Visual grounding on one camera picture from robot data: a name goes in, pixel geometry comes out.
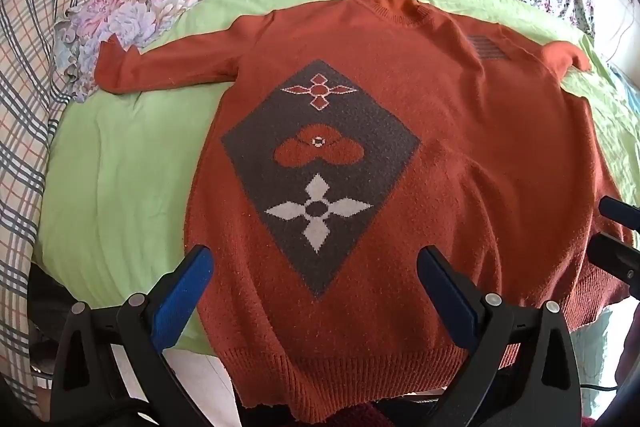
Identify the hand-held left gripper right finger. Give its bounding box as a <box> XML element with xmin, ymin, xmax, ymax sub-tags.
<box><xmin>416</xmin><ymin>245</ymin><xmax>585</xmax><ymax>427</ymax></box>

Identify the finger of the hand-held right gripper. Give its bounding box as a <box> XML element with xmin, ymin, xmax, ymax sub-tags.
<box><xmin>590</xmin><ymin>231</ymin><xmax>640</xmax><ymax>302</ymax></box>
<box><xmin>599</xmin><ymin>196</ymin><xmax>640</xmax><ymax>230</ymax></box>

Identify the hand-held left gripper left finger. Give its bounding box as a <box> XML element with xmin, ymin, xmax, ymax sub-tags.
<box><xmin>50</xmin><ymin>245</ymin><xmax>241</xmax><ymax>427</ymax></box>

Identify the orange knit sweater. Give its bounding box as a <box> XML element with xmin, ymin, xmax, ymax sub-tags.
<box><xmin>95</xmin><ymin>0</ymin><xmax>633</xmax><ymax>424</ymax></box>

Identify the light blue cloth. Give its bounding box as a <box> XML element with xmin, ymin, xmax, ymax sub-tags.
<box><xmin>570</xmin><ymin>304</ymin><xmax>632</xmax><ymax>420</ymax></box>

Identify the light green bed sheet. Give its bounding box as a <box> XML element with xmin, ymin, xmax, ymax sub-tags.
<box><xmin>31</xmin><ymin>0</ymin><xmax>640</xmax><ymax>355</ymax></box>

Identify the dark cloth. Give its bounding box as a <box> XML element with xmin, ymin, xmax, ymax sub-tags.
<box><xmin>27</xmin><ymin>262</ymin><xmax>81</xmax><ymax>375</ymax></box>

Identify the plaid blanket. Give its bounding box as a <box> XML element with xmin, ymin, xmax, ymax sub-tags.
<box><xmin>0</xmin><ymin>0</ymin><xmax>168</xmax><ymax>418</ymax></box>

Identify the pastel floral pillow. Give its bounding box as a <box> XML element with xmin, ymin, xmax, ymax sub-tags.
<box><xmin>54</xmin><ymin>0</ymin><xmax>217</xmax><ymax>102</ymax></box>

